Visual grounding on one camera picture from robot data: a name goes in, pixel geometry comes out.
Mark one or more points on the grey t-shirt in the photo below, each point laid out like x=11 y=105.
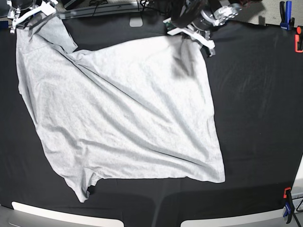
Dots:
x=142 y=109

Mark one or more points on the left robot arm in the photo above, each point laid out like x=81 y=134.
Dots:
x=207 y=14

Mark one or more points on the blue clamp top right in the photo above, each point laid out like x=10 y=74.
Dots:
x=287 y=21

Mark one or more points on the orange clamp top right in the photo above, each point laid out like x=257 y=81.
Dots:
x=298 y=40

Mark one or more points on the orange blue clamp bottom right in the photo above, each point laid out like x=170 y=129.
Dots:
x=288 y=205

